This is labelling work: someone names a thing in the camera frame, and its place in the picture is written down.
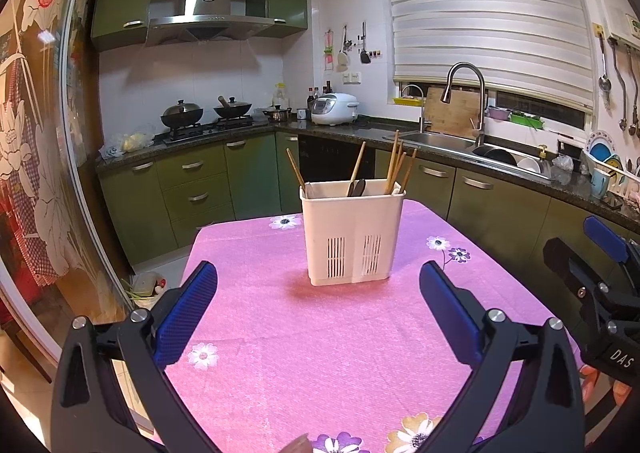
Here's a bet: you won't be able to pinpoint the steel kitchen faucet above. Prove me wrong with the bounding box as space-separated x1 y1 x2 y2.
419 62 487 146

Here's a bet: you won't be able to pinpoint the steel sink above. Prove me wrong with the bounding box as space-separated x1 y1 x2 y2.
382 130 551 179

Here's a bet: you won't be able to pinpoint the pink floral tablecloth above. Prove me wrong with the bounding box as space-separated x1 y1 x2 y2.
162 198 586 453

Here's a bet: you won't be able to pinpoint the white rice cooker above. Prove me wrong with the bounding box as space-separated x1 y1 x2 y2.
311 93 361 127

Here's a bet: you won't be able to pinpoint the lotus print glass door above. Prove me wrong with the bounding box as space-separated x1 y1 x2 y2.
0 0 136 384

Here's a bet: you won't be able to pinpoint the dish rack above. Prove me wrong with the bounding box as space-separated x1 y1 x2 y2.
580 130 640 206

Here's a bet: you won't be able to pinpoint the clear plastic bag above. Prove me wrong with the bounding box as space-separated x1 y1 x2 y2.
550 156 573 184

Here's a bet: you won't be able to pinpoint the green lower cabinet with drawers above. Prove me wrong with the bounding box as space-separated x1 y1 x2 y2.
97 130 303 266

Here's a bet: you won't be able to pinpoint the wooden cutting board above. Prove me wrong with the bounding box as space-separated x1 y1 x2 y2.
425 86 486 139

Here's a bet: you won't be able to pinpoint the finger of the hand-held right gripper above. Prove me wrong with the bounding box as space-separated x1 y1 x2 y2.
544 237 613 306
584 216 640 284

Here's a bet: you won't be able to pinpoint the white plastic utensil holder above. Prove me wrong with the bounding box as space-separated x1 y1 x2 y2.
299 178 406 287

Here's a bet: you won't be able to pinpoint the white window blind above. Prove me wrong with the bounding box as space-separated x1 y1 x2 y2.
377 0 598 111

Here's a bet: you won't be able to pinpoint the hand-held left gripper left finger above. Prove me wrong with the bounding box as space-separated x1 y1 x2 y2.
50 260 221 453

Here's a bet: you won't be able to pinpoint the green tray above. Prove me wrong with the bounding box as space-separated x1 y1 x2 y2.
509 110 545 129

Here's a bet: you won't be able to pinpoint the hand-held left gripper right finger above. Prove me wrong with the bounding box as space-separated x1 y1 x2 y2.
415 260 586 453

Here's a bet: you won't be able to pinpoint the hanging steel ladle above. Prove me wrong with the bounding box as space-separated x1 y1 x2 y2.
597 33 612 109

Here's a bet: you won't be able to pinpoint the bag of pale vegetables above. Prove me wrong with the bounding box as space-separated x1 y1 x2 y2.
98 130 154 159

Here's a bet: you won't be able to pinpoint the light blue mug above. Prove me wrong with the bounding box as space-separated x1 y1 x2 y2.
590 168 613 199

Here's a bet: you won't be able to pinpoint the person's right hand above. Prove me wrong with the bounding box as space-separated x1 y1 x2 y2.
580 365 635 405

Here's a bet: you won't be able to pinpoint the colourful plate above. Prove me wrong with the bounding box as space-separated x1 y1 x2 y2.
585 130 623 169

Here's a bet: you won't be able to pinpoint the yellow tray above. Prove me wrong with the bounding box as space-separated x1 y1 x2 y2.
392 84 426 106

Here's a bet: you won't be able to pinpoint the dark sauce bottles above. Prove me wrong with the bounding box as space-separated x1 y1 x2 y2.
306 80 333 106

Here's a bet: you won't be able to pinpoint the white container with scraps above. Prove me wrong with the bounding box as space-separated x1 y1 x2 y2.
122 270 166 301

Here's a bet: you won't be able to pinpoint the black gas stove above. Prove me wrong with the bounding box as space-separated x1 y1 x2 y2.
152 114 256 144

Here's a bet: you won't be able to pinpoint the black wok with lid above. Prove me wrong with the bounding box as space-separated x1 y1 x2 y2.
160 100 205 129

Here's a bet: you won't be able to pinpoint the hanging black spatula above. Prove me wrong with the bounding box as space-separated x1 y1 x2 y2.
358 22 372 65

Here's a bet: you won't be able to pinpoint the hanging white spatula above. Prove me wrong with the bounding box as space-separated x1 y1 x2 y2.
336 24 349 72

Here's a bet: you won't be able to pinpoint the black wok with wooden handle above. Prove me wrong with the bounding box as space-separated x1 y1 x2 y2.
213 94 253 120

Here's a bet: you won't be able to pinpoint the black pan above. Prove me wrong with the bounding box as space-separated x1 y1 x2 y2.
472 146 518 166

